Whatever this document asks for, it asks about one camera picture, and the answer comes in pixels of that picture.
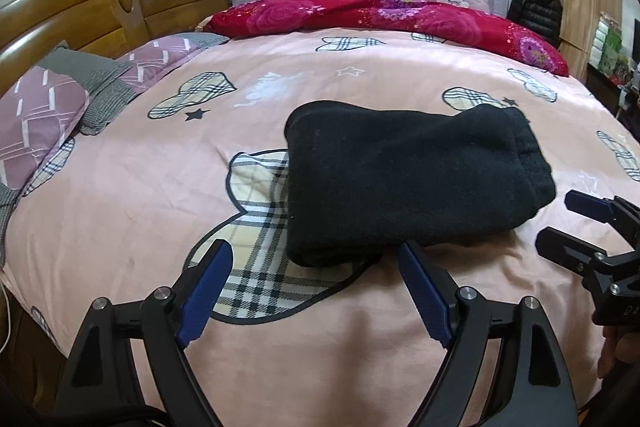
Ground white cable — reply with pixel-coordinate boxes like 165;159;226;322
0;282;14;354

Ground shelf with colourful boxes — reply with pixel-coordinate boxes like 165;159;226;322
589;11;640;88

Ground pink printed bed cover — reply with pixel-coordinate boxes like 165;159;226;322
0;27;640;427

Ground black pants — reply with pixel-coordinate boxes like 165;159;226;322
283;101;558;268

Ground wooden nightstand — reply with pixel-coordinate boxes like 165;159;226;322
0;304;68;388

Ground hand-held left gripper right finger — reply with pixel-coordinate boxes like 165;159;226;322
398;241;581;427

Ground person's right hand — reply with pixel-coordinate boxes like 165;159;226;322
598;323;624;380

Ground red floral blanket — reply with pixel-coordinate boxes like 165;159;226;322
202;0;571;78

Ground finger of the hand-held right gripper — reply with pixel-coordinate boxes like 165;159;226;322
535;227;611;284
565;189;640;240

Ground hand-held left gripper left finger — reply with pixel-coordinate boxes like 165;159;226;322
57;239;234;427

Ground purple and grey pillow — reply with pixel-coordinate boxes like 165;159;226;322
0;46;137;265
114;32;232;80

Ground black puffer jacket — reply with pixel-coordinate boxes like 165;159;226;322
506;0;564;50

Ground wooden headboard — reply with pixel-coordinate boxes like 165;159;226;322
0;0;232;98

